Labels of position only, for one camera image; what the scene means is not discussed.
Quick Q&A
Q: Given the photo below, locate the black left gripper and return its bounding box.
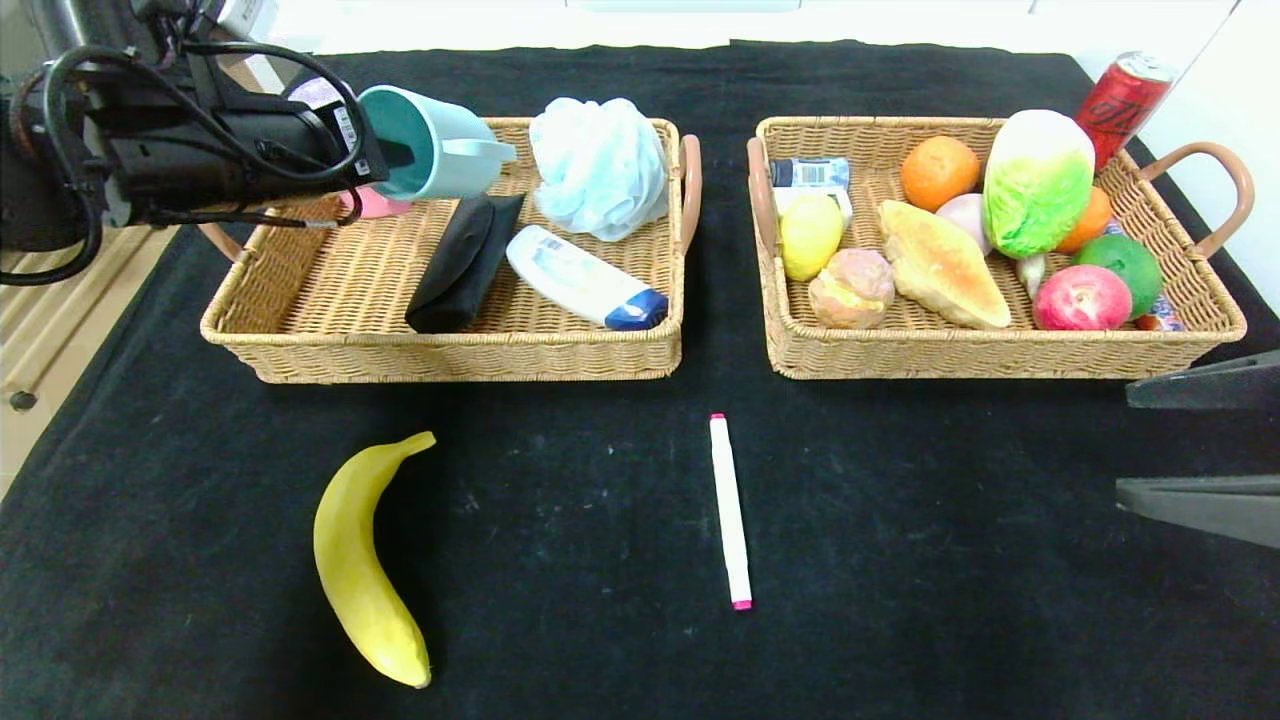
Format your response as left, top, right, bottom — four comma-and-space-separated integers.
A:
225, 99, 416, 204

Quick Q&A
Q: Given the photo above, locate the light blue mug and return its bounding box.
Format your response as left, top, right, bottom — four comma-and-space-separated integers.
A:
358, 85, 518, 201

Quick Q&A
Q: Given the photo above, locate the yellow banana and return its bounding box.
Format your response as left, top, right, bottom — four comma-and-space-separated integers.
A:
313, 431, 439, 690

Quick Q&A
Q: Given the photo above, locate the white marker with pink cap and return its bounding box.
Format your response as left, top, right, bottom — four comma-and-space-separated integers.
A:
709, 413, 754, 612

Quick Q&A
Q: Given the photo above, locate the orange fruit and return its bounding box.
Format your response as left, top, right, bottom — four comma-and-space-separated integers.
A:
1055, 187, 1113, 257
900, 136, 982, 214

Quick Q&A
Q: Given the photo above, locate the white green napa cabbage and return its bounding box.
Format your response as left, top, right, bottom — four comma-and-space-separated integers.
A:
981, 110, 1096, 262

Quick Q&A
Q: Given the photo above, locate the pink plastic cup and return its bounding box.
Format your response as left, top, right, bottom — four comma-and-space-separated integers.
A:
338, 188, 413, 219

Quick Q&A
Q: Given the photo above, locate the black glasses case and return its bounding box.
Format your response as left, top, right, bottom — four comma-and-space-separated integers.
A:
405, 193, 527, 335

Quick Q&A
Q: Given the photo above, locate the light blue bath pouf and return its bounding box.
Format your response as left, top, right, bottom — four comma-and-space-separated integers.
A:
528, 97, 670, 244

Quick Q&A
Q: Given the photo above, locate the white bottle with blue cap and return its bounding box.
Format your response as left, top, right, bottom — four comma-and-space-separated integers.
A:
505, 225, 669, 332

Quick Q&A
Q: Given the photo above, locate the small white blue package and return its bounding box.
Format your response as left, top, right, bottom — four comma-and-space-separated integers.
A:
768, 157, 854, 229

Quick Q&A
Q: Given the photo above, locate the yellow lemon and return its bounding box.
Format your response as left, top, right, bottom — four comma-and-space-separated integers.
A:
779, 192, 847, 283

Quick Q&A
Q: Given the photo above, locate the cream puff pastry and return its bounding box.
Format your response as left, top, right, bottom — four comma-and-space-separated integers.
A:
808, 249, 896, 331

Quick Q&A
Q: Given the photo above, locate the golden bread loaf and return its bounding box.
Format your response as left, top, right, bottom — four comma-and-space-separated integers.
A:
878, 200, 1012, 331

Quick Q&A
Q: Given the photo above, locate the pale pink onion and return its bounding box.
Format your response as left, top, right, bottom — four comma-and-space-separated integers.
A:
935, 194, 991, 256

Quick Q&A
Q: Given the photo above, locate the red apple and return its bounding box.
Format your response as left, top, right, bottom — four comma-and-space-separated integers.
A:
1033, 265, 1133, 332

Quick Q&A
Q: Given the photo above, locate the red soda can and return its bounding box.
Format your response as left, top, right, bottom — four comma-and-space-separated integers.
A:
1075, 52, 1173, 173

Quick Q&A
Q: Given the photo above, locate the green round fruit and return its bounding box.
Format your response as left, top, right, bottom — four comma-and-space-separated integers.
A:
1072, 234, 1164, 319

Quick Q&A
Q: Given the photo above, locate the blue red snack packet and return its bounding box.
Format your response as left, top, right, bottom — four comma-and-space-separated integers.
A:
1100, 220, 1184, 333

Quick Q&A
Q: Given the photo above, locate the thin dark red wire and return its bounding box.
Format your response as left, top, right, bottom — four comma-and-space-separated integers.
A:
140, 200, 361, 233

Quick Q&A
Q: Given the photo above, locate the black left camera cable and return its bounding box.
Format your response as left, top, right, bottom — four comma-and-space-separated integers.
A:
40, 40, 366, 231

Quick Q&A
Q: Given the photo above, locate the wicker basket with brown handles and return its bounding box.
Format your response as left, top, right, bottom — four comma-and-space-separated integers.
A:
745, 116, 1255, 382
197, 118, 703, 385

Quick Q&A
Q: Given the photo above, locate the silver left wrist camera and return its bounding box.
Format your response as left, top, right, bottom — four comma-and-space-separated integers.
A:
215, 0, 279, 41

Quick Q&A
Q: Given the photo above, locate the black left camera bracket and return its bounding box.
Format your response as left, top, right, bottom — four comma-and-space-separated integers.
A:
130, 0, 236, 101

